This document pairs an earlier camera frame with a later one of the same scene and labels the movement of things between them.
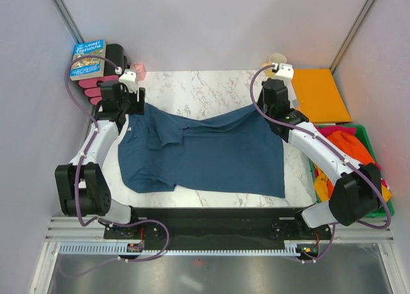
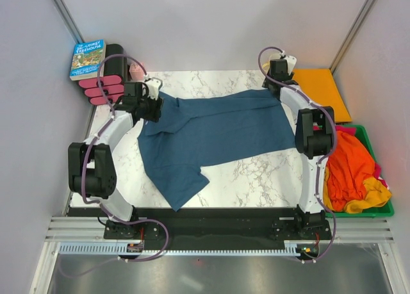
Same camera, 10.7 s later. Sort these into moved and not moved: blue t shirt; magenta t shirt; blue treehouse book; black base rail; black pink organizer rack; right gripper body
Moved: right gripper body; blue t shirt
Not moved: blue treehouse book; black pink organizer rack; black base rail; magenta t shirt
